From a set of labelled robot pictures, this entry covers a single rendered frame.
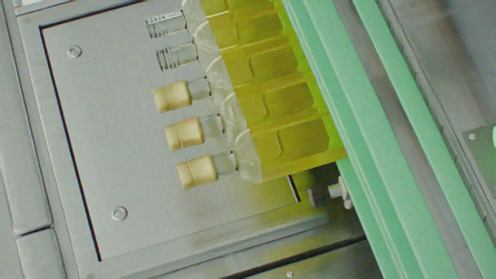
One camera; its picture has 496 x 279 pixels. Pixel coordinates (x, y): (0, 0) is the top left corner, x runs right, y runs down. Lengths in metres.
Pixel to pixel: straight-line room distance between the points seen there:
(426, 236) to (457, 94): 0.17
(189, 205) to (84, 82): 0.26
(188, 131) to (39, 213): 0.26
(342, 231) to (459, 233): 0.33
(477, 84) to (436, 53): 0.06
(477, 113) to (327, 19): 0.21
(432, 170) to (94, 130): 0.54
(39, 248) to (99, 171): 0.14
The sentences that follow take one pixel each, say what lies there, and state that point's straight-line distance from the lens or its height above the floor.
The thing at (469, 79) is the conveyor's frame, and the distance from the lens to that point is 1.11.
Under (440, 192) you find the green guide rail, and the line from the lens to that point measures 1.06.
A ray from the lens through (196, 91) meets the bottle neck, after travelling 1.26.
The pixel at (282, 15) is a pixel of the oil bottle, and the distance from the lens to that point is 1.30.
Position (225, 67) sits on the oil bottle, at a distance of 1.26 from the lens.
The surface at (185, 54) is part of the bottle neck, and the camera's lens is 1.29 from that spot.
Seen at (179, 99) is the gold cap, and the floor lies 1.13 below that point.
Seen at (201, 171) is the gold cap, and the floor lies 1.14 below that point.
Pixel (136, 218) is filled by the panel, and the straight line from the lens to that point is 1.34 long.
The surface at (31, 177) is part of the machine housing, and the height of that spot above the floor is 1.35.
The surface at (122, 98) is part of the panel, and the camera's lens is 1.43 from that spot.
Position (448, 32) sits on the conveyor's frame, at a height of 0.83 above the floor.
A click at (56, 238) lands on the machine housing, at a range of 1.35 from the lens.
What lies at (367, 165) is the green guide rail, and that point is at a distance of 1.14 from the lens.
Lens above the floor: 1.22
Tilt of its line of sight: 7 degrees down
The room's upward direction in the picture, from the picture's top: 106 degrees counter-clockwise
